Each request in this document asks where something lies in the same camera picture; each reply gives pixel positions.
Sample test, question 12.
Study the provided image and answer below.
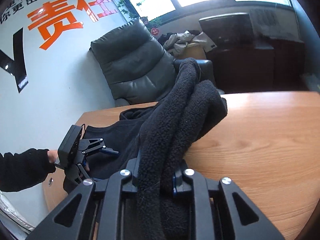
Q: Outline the pile of beige clothes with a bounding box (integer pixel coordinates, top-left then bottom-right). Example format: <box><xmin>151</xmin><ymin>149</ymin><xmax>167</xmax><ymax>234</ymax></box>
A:
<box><xmin>157</xmin><ymin>30</ymin><xmax>218</xmax><ymax>57</ymax></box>

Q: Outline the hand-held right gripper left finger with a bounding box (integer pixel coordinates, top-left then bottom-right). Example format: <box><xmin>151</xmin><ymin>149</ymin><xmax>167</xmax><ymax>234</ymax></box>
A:
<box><xmin>25</xmin><ymin>158</ymin><xmax>140</xmax><ymax>240</ymax></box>

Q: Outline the black microwave oven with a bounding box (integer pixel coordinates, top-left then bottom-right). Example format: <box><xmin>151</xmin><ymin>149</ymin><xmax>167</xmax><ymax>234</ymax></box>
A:
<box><xmin>199</xmin><ymin>12</ymin><xmax>254</xmax><ymax>52</ymax></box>

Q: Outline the white file rack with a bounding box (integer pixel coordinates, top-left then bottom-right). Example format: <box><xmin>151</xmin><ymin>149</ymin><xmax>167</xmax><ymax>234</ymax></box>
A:
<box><xmin>250</xmin><ymin>8</ymin><xmax>295</xmax><ymax>39</ymax></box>

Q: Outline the light wooden box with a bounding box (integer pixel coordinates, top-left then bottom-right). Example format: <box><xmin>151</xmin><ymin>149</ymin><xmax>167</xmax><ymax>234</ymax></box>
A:
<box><xmin>179</xmin><ymin>42</ymin><xmax>207</xmax><ymax>60</ymax></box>

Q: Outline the white cloth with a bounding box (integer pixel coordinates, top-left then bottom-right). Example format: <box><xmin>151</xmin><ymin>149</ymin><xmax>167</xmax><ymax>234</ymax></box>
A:
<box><xmin>0</xmin><ymin>190</ymin><xmax>35</xmax><ymax>232</ymax></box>

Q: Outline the grey leather armchair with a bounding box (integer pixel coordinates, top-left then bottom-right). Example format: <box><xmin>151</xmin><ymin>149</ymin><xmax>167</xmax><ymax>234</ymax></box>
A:
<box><xmin>90</xmin><ymin>17</ymin><xmax>217</xmax><ymax>107</ymax></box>

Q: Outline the person's left forearm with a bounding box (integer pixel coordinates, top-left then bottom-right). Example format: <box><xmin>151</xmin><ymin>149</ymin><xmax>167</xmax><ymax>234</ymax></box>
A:
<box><xmin>0</xmin><ymin>148</ymin><xmax>57</xmax><ymax>193</ymax></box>

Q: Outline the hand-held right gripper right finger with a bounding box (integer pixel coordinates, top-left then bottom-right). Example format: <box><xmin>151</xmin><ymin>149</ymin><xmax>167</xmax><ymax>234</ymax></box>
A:
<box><xmin>161</xmin><ymin>159</ymin><xmax>285</xmax><ymax>240</ymax></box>

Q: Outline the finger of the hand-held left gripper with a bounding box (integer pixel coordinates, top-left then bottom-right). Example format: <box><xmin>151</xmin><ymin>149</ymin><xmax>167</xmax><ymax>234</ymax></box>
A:
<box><xmin>74</xmin><ymin>155</ymin><xmax>100</xmax><ymax>184</ymax></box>
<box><xmin>79</xmin><ymin>137</ymin><xmax>120</xmax><ymax>158</ymax></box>

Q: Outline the person's left hand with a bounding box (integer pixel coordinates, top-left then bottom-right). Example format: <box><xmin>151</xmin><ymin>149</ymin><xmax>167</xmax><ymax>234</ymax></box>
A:
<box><xmin>47</xmin><ymin>150</ymin><xmax>60</xmax><ymax>167</ymax></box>

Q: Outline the dark wooden cabinet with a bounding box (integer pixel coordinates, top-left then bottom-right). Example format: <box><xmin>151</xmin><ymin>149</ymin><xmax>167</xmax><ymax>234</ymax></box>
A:
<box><xmin>205</xmin><ymin>39</ymin><xmax>307</xmax><ymax>93</ymax></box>

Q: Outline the black fleece jacket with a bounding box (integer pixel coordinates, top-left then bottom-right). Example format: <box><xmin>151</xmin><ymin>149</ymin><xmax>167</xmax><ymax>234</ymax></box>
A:
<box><xmin>62</xmin><ymin>57</ymin><xmax>228</xmax><ymax>240</ymax></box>

